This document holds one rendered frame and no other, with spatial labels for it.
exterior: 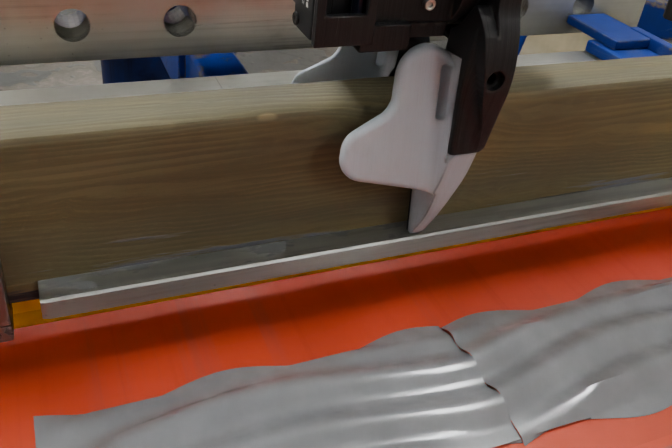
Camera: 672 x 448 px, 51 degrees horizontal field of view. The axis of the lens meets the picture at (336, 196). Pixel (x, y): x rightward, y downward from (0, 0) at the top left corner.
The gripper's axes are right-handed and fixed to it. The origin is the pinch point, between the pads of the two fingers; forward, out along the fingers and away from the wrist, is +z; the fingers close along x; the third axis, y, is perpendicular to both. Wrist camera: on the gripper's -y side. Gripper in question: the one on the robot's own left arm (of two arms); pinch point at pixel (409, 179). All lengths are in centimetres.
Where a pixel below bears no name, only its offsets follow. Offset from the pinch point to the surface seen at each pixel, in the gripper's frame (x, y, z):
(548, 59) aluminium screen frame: -16.0, -21.1, 1.9
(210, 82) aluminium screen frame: -16.3, 5.8, 1.9
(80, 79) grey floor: -235, 0, 101
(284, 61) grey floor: -239, -82, 101
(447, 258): 0.4, -3.1, 5.3
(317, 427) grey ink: 9.2, 8.0, 4.5
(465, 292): 3.1, -2.6, 5.3
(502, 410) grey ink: 10.6, 0.2, 4.8
